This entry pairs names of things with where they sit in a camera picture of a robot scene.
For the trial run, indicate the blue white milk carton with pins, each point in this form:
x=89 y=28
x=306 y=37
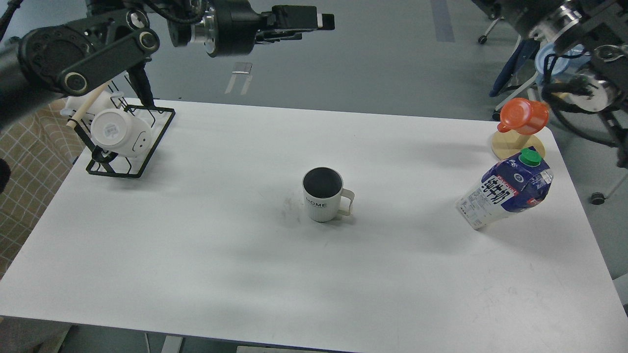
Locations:
x=511 y=186

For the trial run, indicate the beige checkered cloth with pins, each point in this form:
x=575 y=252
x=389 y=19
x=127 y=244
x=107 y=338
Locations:
x=39 y=150

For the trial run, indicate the grey office chair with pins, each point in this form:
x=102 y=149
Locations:
x=596 y=198

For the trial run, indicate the white mug on rack front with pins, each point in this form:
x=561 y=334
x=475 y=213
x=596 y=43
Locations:
x=121 y=132

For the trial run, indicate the wooden mug tree stand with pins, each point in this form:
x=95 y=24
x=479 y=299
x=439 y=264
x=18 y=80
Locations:
x=546 y=142

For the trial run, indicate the black wire cup rack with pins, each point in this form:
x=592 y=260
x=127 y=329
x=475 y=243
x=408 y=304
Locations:
x=80 y=112

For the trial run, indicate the orange plastic cup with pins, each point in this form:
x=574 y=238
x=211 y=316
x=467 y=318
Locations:
x=523 y=116

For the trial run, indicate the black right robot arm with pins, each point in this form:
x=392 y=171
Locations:
x=587 y=70

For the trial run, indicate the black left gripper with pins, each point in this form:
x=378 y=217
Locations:
x=234 y=25

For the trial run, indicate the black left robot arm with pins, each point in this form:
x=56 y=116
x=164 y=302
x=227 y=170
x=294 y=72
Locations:
x=75 y=58

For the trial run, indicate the white ribbed HOME mug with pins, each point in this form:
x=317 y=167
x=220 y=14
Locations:
x=325 y=196

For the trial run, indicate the blue plastic cup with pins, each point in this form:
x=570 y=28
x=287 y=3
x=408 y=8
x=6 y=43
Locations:
x=561 y=68

